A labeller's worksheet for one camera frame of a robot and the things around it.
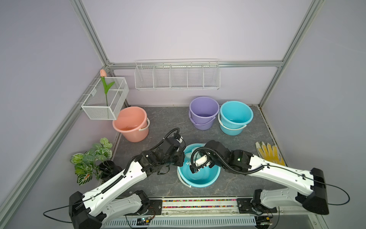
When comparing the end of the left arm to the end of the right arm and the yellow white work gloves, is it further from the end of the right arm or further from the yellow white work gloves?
the yellow white work gloves

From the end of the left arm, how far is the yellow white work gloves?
2.05 feet

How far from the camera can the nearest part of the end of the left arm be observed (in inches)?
19.4

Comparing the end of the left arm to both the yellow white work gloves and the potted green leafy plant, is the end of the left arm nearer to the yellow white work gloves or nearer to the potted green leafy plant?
the potted green leafy plant

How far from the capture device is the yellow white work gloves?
910 millimetres
